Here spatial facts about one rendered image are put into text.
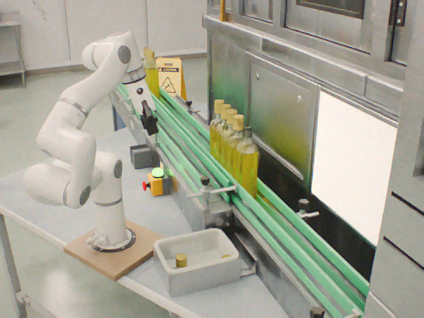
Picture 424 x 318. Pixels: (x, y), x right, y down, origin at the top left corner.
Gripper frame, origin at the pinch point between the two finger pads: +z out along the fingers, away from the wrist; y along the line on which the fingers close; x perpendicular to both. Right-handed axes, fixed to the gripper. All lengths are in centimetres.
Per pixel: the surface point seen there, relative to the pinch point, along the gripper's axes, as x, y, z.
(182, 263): 6.7, -17.9, 37.7
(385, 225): -12, -91, -15
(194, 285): 6.5, -26.0, 40.4
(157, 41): -129, 592, 124
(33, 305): 72, 52, 82
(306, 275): -18, -49, 33
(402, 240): -12, -94, -14
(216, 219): -9.4, -7.4, 35.7
